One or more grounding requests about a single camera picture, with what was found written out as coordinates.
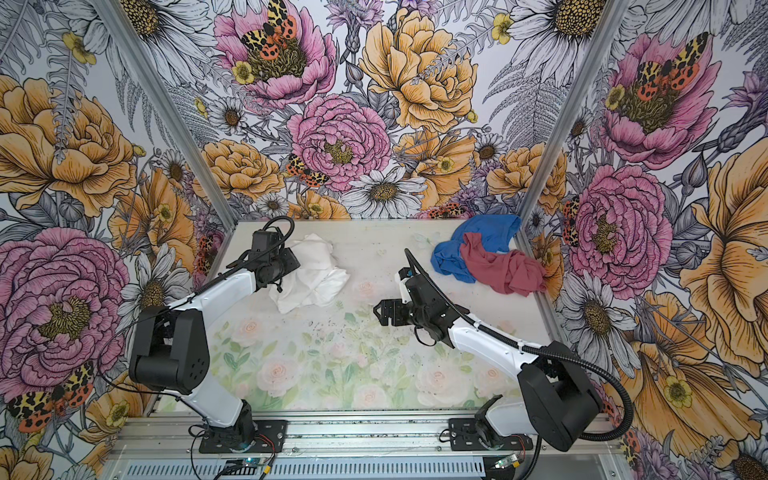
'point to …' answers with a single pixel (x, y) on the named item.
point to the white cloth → (316, 281)
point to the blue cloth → (496, 232)
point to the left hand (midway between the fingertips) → (290, 268)
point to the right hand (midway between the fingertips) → (389, 317)
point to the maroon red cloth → (508, 271)
